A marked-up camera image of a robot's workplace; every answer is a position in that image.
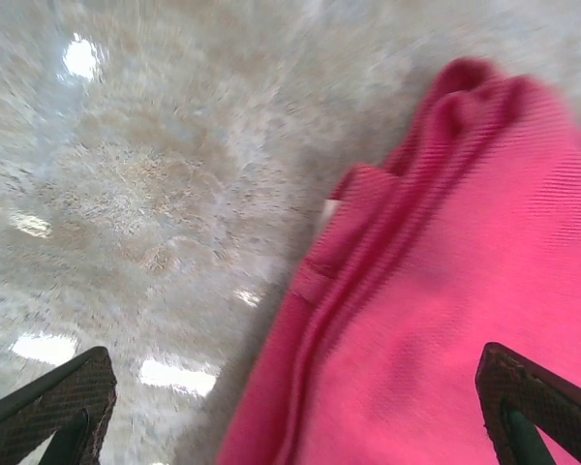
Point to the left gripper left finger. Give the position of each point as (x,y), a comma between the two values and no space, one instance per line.
(53,392)

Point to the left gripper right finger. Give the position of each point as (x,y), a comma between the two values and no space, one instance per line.
(528,392)

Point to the pink long pants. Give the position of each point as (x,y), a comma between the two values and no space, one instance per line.
(440,266)

